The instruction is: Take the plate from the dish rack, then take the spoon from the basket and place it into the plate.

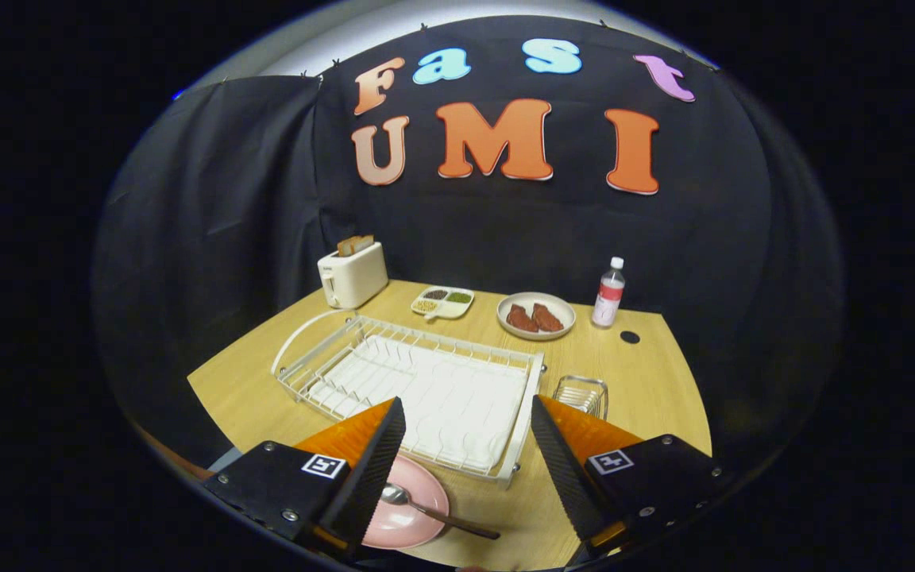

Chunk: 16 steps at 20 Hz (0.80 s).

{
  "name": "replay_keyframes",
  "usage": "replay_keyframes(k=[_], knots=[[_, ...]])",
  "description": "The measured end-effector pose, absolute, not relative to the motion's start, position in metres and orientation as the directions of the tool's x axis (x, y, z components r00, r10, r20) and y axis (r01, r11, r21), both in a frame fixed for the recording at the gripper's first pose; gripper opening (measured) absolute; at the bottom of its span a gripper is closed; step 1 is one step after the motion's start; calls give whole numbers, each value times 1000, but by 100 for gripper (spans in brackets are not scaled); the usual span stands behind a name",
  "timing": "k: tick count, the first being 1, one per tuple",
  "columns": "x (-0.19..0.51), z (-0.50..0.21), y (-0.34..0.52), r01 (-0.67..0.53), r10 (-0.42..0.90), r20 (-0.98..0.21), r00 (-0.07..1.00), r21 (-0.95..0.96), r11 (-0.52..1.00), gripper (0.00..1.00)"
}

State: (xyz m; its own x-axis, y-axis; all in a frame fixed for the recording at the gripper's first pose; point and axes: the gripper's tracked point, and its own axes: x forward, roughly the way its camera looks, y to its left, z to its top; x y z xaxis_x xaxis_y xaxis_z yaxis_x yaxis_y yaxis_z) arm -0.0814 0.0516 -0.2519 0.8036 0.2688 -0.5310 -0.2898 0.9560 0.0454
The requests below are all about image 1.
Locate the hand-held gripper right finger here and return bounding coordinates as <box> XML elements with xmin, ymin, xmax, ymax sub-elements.
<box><xmin>531</xmin><ymin>394</ymin><xmax>736</xmax><ymax>557</ymax></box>

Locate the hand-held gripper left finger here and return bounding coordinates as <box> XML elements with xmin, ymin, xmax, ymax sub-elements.
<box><xmin>200</xmin><ymin>396</ymin><xmax>408</xmax><ymax>561</ymax></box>

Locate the metal spoon with dark handle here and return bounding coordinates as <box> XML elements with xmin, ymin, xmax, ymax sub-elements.
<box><xmin>380</xmin><ymin>483</ymin><xmax>501</xmax><ymax>541</ymax></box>

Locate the pink plate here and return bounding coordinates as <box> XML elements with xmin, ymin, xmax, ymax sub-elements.
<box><xmin>361</xmin><ymin>454</ymin><xmax>451</xmax><ymax>551</ymax></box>

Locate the white wire dish rack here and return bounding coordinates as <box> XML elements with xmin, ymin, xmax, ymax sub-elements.
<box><xmin>271</xmin><ymin>308</ymin><xmax>546</xmax><ymax>489</ymax></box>

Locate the metal wire basket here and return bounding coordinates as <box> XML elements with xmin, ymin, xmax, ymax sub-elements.
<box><xmin>553</xmin><ymin>375</ymin><xmax>609</xmax><ymax>420</ymax></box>

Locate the beige round plate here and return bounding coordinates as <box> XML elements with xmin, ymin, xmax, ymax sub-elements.
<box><xmin>496</xmin><ymin>292</ymin><xmax>577</xmax><ymax>342</ymax></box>

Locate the white divided dish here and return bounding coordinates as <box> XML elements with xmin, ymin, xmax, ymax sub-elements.
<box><xmin>411</xmin><ymin>286</ymin><xmax>475</xmax><ymax>321</ymax></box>

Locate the white drain tray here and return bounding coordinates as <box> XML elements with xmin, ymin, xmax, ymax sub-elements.
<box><xmin>307</xmin><ymin>334</ymin><xmax>530</xmax><ymax>471</ymax></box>

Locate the clear bottle with red label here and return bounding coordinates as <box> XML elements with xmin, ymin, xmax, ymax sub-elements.
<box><xmin>592</xmin><ymin>257</ymin><xmax>627</xmax><ymax>329</ymax></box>

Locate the white toaster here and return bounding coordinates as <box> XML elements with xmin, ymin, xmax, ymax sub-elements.
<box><xmin>317</xmin><ymin>242</ymin><xmax>389</xmax><ymax>310</ymax></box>

